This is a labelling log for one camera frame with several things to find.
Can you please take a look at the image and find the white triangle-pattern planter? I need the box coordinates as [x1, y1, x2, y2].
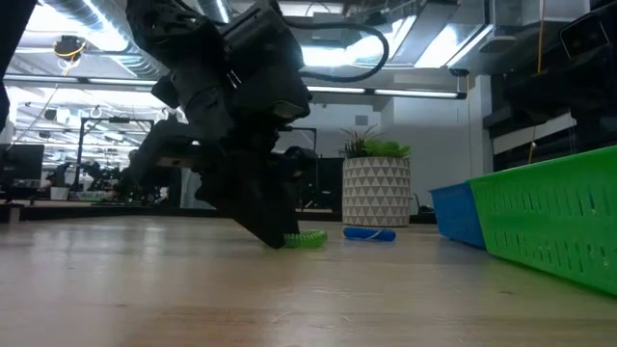
[341, 156, 412, 227]

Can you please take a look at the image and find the white ledge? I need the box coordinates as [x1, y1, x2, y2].
[491, 114, 577, 156]

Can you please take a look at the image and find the yellow black cable reel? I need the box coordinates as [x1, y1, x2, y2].
[52, 34, 88, 63]

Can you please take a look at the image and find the blue spring keychain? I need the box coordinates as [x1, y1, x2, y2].
[342, 226, 397, 243]

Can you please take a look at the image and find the black object beside planter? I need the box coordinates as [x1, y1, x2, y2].
[412, 192, 438, 216]

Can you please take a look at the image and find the long ceiling light bar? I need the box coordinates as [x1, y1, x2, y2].
[4, 74, 468, 101]

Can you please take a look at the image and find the grey hanging cloth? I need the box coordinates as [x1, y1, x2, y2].
[178, 166, 216, 210]

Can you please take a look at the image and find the yellow hanging cord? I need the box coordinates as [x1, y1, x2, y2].
[526, 0, 547, 166]

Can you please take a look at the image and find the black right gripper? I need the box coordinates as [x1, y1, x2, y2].
[500, 60, 617, 126]

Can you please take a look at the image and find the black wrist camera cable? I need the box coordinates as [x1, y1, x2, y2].
[283, 21, 390, 84]

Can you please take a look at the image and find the green slotted plastic basket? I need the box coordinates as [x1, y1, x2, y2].
[469, 146, 617, 296]

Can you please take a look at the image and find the silver corrugated ceiling duct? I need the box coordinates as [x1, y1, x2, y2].
[40, 0, 170, 81]

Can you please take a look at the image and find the black camera frame rig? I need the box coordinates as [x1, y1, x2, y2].
[287, 124, 318, 159]
[75, 116, 156, 187]

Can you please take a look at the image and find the black partition screen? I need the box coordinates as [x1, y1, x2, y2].
[298, 155, 345, 211]

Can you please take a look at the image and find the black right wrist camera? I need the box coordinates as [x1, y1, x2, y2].
[558, 13, 609, 62]

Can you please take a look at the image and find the green spring keychain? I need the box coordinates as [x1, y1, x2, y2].
[282, 228, 330, 251]

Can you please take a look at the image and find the blue plastic basket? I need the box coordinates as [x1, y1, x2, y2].
[428, 180, 488, 251]

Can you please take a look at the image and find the long dark desk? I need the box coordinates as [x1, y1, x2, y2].
[0, 200, 343, 224]

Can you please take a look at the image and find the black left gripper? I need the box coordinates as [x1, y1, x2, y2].
[171, 62, 319, 250]

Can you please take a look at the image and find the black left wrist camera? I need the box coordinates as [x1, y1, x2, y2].
[220, 3, 313, 121]

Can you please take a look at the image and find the green leafy plant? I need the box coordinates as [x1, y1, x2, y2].
[339, 123, 414, 160]

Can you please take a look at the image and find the black computer monitor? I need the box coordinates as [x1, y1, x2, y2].
[0, 143, 46, 188]

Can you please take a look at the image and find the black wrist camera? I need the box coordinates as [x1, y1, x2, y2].
[220, 3, 313, 121]
[558, 13, 609, 62]

